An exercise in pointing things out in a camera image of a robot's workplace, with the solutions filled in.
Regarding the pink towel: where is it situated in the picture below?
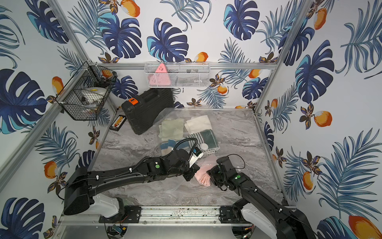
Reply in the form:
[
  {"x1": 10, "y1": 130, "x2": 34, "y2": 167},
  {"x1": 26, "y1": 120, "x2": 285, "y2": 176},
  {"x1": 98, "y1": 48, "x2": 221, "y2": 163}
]
[{"x1": 195, "y1": 156, "x2": 217, "y2": 187}]

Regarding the clear plastic vacuum bag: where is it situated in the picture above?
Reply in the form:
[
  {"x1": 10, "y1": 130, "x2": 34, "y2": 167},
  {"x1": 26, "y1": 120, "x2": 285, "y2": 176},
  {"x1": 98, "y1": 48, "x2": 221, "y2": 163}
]
[{"x1": 149, "y1": 106, "x2": 269, "y2": 207}]

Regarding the white towel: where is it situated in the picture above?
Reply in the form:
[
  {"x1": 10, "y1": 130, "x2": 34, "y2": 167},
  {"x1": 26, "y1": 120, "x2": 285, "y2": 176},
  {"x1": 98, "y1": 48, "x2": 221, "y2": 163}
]
[{"x1": 185, "y1": 115, "x2": 212, "y2": 134}]

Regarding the cream and teal towel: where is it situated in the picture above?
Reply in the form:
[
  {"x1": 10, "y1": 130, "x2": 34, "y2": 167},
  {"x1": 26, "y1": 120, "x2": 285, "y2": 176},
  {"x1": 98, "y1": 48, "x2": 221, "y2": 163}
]
[{"x1": 160, "y1": 139, "x2": 190, "y2": 156}]

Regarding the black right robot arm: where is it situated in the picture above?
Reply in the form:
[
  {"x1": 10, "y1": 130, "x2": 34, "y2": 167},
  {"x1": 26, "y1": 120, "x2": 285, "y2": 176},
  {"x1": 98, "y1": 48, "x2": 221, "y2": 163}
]
[{"x1": 207, "y1": 156, "x2": 317, "y2": 239}]

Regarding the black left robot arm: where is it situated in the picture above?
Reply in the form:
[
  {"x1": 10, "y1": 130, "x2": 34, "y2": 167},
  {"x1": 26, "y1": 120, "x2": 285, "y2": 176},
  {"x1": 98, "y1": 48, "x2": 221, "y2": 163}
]
[{"x1": 63, "y1": 137, "x2": 203, "y2": 219}]

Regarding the white round bag valve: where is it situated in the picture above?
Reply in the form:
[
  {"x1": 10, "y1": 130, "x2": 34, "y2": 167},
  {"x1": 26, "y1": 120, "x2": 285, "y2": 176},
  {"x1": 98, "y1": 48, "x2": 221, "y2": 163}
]
[{"x1": 200, "y1": 143, "x2": 209, "y2": 151}]

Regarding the black plastic tool case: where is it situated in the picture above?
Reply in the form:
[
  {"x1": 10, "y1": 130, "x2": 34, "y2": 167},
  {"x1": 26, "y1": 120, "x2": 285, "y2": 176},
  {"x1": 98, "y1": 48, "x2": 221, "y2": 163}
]
[{"x1": 121, "y1": 88, "x2": 174, "y2": 135}]

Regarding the small black orange box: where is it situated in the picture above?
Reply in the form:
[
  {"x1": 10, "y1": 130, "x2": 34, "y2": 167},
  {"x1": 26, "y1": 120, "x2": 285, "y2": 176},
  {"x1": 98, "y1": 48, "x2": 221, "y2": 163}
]
[{"x1": 109, "y1": 115, "x2": 127, "y2": 131}]

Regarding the pink triangle object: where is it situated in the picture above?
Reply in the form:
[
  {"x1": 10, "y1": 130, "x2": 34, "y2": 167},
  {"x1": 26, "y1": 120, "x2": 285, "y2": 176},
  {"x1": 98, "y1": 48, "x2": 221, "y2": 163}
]
[{"x1": 148, "y1": 63, "x2": 171, "y2": 87}]

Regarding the aluminium front rail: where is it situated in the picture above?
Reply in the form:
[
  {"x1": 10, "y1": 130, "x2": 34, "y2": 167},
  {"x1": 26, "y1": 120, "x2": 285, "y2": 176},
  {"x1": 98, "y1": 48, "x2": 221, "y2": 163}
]
[{"x1": 59, "y1": 204, "x2": 273, "y2": 229}]

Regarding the clear wall-mounted tray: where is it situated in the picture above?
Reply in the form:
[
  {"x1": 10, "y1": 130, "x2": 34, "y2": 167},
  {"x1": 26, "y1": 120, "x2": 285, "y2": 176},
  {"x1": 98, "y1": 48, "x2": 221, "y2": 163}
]
[{"x1": 144, "y1": 62, "x2": 210, "y2": 88}]

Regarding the black wire basket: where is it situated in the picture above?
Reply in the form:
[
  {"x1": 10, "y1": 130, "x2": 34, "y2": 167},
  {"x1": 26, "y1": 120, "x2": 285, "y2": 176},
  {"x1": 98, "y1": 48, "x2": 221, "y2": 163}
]
[{"x1": 55, "y1": 62, "x2": 117, "y2": 121}]

